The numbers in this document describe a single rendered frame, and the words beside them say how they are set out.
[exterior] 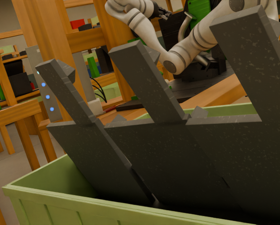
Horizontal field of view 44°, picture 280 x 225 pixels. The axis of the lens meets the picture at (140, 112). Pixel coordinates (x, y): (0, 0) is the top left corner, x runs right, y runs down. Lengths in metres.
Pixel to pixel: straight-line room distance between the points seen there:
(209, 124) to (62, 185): 0.42
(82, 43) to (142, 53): 1.30
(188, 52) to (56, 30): 0.55
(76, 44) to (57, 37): 0.19
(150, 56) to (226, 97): 0.83
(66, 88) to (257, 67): 0.32
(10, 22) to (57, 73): 11.61
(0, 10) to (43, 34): 10.65
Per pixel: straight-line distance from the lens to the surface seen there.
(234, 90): 1.28
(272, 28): 0.30
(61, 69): 0.54
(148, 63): 0.40
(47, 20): 1.49
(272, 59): 0.31
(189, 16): 1.72
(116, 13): 1.36
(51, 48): 1.47
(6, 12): 12.19
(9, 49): 11.22
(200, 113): 0.51
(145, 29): 1.31
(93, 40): 1.73
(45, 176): 0.72
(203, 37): 1.13
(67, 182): 0.75
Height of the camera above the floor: 1.13
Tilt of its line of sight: 10 degrees down
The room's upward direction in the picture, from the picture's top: 16 degrees counter-clockwise
